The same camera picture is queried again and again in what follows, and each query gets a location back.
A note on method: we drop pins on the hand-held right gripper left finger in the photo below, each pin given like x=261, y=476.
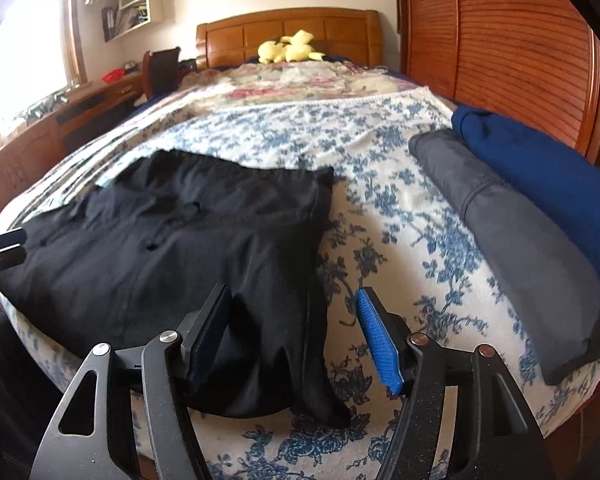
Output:
x=207, y=340

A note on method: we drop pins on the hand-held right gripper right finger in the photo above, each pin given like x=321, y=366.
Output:
x=380, y=340

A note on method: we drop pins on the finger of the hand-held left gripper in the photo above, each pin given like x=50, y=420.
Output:
x=5, y=261
x=5, y=239

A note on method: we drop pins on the black button coat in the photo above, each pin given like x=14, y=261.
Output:
x=155, y=240

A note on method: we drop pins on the blue floral bed sheet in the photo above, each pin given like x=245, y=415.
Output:
x=405, y=260

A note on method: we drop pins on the wooden desk cabinet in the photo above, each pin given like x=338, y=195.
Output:
x=55, y=140

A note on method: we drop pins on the person's black trousers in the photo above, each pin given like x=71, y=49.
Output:
x=10, y=400

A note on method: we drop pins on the black devices on desk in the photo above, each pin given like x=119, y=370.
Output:
x=45, y=106

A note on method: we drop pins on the grey folded garment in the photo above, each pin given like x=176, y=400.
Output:
x=520, y=250

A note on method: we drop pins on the wooden framed window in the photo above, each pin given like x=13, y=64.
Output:
x=25, y=50

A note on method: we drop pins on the red basket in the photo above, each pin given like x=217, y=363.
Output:
x=112, y=77

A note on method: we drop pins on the dark wooden chair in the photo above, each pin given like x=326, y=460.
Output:
x=162, y=70

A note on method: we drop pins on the blue folded garment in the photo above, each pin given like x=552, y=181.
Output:
x=545, y=175

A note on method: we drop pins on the pink floral blanket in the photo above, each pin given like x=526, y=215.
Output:
x=280, y=87

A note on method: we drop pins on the yellow plush toy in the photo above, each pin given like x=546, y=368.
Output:
x=290, y=49

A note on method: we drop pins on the wooden headboard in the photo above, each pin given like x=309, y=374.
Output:
x=230, y=35

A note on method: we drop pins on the wooden slatted wardrobe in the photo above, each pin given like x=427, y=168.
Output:
x=505, y=50

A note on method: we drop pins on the white wall shelf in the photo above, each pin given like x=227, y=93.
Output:
x=130, y=5

